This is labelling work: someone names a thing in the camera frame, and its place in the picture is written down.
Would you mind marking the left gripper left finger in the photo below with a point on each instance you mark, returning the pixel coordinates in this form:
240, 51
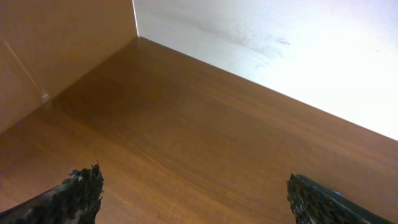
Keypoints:
76, 200

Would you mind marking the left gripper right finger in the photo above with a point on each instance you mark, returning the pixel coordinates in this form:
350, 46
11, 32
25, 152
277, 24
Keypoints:
312, 203

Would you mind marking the left brown cardboard panel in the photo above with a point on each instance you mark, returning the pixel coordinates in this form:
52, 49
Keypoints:
46, 45

